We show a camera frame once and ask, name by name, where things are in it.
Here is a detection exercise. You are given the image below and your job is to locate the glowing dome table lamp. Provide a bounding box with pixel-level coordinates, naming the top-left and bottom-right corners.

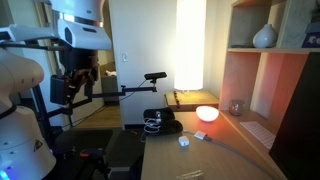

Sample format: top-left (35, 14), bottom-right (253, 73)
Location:
top-left (195, 105), bottom-right (220, 123)

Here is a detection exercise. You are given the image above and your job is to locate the grey monitor cable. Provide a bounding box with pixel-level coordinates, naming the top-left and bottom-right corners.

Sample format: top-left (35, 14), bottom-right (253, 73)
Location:
top-left (203, 135), bottom-right (279, 178)

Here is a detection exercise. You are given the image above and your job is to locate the white charger cube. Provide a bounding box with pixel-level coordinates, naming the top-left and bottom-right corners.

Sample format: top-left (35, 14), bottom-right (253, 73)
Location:
top-left (177, 135), bottom-right (190, 148)

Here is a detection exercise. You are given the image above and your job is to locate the white ceramic vase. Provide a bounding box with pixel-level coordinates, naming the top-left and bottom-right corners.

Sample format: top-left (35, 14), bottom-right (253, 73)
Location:
top-left (252, 23), bottom-right (279, 49)

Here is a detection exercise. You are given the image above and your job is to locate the black exterior camera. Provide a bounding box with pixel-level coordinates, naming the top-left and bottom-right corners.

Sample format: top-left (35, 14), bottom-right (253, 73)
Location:
top-left (144, 71), bottom-right (168, 81)

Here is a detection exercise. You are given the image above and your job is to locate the wooden desk shelf unit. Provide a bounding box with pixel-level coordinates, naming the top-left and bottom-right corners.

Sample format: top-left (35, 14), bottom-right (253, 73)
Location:
top-left (218, 0), bottom-right (320, 180)

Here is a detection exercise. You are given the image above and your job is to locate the dark bead string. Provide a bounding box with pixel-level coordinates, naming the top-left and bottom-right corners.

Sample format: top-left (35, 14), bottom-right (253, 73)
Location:
top-left (172, 90), bottom-right (181, 110)

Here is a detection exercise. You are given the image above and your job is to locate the grey background furniture block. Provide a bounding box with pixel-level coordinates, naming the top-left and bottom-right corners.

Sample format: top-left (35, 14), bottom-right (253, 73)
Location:
top-left (100, 74), bottom-right (120, 103)

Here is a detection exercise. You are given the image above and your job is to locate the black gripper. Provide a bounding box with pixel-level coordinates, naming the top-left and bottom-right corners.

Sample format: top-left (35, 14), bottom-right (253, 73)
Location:
top-left (59, 49), bottom-right (100, 100)

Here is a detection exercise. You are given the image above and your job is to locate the black computer monitor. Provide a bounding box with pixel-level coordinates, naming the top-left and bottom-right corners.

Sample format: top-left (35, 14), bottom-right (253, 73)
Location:
top-left (269, 51), bottom-right (320, 180)

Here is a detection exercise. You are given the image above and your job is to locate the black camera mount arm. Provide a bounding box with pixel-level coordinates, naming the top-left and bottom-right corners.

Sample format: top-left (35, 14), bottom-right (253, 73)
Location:
top-left (46, 79), bottom-right (159, 118)

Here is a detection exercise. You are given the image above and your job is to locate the blue box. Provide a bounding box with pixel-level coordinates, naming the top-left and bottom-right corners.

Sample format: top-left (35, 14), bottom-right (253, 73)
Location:
top-left (301, 21), bottom-right (320, 49)

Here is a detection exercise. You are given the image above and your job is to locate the round glass bowl vase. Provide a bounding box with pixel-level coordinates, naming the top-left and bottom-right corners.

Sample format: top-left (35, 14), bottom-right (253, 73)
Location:
top-left (228, 99), bottom-right (245, 117)

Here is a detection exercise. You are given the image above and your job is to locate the black zip pouch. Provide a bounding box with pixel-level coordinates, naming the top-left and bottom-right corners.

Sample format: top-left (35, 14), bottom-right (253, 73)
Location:
top-left (143, 107), bottom-right (184, 137)

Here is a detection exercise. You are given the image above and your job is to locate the dark flat dish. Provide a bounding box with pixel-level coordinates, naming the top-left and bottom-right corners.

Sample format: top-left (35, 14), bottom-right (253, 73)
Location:
top-left (230, 43), bottom-right (253, 49)

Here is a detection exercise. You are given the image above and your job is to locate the clear plastic blister packet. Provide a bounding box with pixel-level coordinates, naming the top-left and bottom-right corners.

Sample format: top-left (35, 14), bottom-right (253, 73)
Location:
top-left (175, 169), bottom-right (205, 180)

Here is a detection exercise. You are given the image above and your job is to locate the white slim keyboard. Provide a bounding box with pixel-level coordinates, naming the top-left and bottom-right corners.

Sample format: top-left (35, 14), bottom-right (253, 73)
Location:
top-left (239, 120), bottom-right (277, 151)

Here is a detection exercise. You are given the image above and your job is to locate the beige room door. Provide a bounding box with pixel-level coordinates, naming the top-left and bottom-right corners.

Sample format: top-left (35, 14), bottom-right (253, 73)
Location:
top-left (66, 94), bottom-right (105, 128)

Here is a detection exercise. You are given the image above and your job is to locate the tall white floor lamp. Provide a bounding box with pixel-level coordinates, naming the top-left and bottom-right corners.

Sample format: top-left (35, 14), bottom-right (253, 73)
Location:
top-left (173, 0), bottom-right (205, 93)

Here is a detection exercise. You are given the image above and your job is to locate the black metal stand frame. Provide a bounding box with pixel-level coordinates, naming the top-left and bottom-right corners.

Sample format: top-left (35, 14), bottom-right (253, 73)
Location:
top-left (19, 83), bottom-right (111, 180)

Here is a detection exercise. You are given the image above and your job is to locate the white adapter dongle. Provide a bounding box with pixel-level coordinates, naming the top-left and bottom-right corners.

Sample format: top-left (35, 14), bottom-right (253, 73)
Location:
top-left (182, 129), bottom-right (208, 141)

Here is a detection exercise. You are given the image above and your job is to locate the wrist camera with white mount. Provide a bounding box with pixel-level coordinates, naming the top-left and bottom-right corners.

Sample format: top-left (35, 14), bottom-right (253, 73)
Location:
top-left (49, 74), bottom-right (72, 106)

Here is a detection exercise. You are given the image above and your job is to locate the black floor mat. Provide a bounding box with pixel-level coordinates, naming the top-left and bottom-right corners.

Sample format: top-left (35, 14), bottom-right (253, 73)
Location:
top-left (53, 128), bottom-right (148, 169)

